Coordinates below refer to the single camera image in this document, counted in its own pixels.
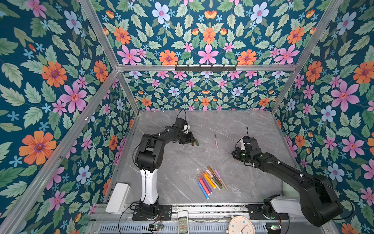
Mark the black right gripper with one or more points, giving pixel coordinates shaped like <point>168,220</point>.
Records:
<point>235,155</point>

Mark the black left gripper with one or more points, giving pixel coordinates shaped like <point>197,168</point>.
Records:
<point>189,139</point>

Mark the brown pen tan cap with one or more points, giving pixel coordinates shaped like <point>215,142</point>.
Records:
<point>214,175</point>

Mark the tan pen lilac cap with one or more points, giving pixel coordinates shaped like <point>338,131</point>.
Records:
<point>221,179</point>

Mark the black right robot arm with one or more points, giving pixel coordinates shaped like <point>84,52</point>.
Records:
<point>317,200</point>

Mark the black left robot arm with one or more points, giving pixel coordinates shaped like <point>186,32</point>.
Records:
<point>149,157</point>

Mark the orange highlighter pen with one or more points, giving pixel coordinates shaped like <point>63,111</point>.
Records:
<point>209,180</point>

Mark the beige marker pen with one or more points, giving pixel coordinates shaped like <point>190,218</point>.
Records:
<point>208,173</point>

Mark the pink marker pen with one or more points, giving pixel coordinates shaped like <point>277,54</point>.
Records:
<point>204,186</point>

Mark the purple marker pen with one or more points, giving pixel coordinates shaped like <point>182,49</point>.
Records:
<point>206,184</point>

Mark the blue marker pen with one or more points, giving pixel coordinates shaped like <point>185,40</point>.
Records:
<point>203,190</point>

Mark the round pink clock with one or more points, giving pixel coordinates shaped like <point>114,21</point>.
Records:
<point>240,225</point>

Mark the right small circuit board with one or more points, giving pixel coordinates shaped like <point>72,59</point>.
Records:
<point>273,228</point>

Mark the small circuit board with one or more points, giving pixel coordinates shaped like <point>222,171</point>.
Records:
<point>273,228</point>
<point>155,227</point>

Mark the white remote control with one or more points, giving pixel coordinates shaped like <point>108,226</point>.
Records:
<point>183,222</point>

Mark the white power adapter box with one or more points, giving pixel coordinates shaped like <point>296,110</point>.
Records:
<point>118,198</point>

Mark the left small circuit board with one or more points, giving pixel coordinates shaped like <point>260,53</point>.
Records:
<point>155,227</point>

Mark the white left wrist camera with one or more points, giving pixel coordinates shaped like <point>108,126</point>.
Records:
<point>186,128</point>

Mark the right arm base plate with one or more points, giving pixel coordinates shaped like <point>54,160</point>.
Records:
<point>255,211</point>

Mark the black hook rail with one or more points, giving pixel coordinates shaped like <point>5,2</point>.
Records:
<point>205,68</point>

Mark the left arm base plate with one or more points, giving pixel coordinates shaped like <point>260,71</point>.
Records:
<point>164,213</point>

